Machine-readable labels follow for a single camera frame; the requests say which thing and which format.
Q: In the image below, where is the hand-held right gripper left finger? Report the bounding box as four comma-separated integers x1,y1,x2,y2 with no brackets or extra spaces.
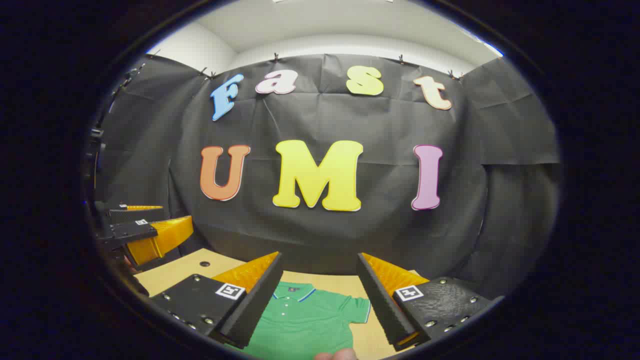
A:
150,251,283,350

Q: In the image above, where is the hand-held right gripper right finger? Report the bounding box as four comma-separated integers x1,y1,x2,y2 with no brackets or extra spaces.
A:
356,252,503,352

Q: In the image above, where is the green T-shirt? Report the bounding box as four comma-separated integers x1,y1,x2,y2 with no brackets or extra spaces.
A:
225,281,372,360

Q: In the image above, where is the black backdrop cloth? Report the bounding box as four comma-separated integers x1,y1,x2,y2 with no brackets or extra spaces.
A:
92,52,561,301

